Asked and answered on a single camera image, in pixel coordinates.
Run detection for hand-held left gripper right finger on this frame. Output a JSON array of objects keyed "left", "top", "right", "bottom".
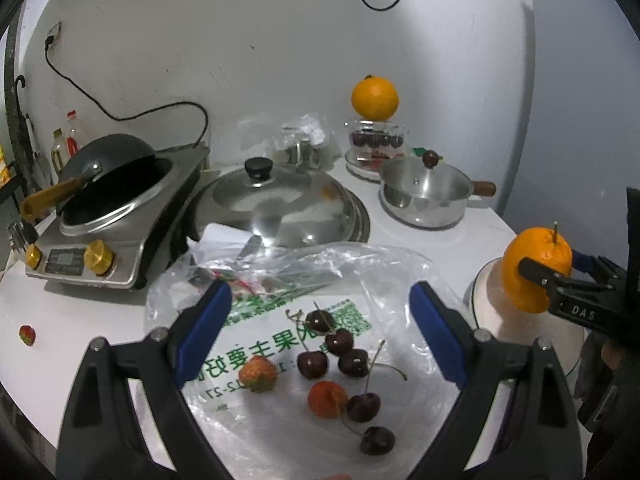
[{"left": 409, "top": 281, "right": 586, "bottom": 480}]

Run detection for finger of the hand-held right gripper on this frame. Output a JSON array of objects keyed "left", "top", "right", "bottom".
[
  {"left": 571, "top": 251, "right": 628, "bottom": 283},
  {"left": 518, "top": 256, "right": 616, "bottom": 333}
]

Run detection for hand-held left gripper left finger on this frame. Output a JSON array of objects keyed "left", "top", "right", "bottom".
[{"left": 56, "top": 280, "right": 233, "bottom": 480}]

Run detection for large orange with stem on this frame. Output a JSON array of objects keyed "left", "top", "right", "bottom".
[{"left": 502, "top": 220, "right": 573, "bottom": 313}]

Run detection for white plate dark rim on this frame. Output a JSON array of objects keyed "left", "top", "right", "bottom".
[{"left": 462, "top": 256, "right": 586, "bottom": 361}]

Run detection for dark red cherry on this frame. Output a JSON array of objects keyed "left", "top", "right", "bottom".
[
  {"left": 286, "top": 302, "right": 337, "bottom": 335},
  {"left": 341, "top": 412, "right": 397, "bottom": 457},
  {"left": 346, "top": 340, "right": 387, "bottom": 423},
  {"left": 338, "top": 349, "right": 407, "bottom": 381},
  {"left": 325, "top": 329, "right": 355, "bottom": 356},
  {"left": 297, "top": 351, "right": 329, "bottom": 376}
]

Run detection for clear plastic bag green print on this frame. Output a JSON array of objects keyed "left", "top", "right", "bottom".
[{"left": 145, "top": 241, "right": 476, "bottom": 480}]

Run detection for person's right hand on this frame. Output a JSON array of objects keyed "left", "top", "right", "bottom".
[{"left": 602, "top": 342, "right": 626, "bottom": 371}]

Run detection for white paper sheet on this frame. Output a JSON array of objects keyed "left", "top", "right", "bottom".
[{"left": 190, "top": 224, "right": 263, "bottom": 263}]

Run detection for steel induction cooker brass knobs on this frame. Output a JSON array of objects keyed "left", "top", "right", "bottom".
[{"left": 25, "top": 145, "right": 211, "bottom": 291}]

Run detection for steel saucepan lid wooden knob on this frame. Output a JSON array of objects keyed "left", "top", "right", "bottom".
[{"left": 380, "top": 150, "right": 473, "bottom": 200}]

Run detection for steel dome lid black knob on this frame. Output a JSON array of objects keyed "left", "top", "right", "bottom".
[{"left": 192, "top": 157, "right": 358, "bottom": 250}]

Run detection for small white dish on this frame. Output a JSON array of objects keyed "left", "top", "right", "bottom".
[{"left": 345, "top": 147, "right": 401, "bottom": 182}]

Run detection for clear fruit box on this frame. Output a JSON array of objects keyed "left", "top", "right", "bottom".
[{"left": 344, "top": 116, "right": 410, "bottom": 163}]

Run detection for row of packed cherries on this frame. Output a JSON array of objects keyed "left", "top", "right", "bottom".
[{"left": 351, "top": 130, "right": 403, "bottom": 153}]

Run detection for shiny steel clip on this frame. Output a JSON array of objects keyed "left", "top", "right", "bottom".
[{"left": 7, "top": 220, "right": 41, "bottom": 256}]

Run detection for crumpled clear plastic wrap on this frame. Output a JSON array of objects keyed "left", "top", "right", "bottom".
[{"left": 237, "top": 112, "right": 341, "bottom": 168}]

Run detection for yellow cap oil bottle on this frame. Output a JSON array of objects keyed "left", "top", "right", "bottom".
[{"left": 50, "top": 129, "right": 71, "bottom": 176}]

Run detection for red cap bottle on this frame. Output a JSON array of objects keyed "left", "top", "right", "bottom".
[{"left": 65, "top": 110, "right": 83, "bottom": 158}]

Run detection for round orange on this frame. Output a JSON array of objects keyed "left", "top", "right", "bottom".
[{"left": 351, "top": 74, "right": 400, "bottom": 122}]

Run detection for yellow packet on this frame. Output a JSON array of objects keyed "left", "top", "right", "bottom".
[{"left": 0, "top": 145, "right": 16, "bottom": 188}]

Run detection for dark vertical pipe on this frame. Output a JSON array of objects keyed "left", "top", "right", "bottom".
[{"left": 2, "top": 10, "right": 38, "bottom": 186}]

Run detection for steel saucepan wooden handle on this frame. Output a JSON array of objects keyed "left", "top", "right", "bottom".
[{"left": 378, "top": 170, "right": 497, "bottom": 229}]

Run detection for black wok wooden handle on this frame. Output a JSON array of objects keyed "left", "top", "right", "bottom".
[{"left": 20, "top": 133, "right": 163, "bottom": 223}]

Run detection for black power cable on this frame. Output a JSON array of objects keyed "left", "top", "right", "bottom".
[{"left": 44, "top": 35, "right": 210, "bottom": 150}]

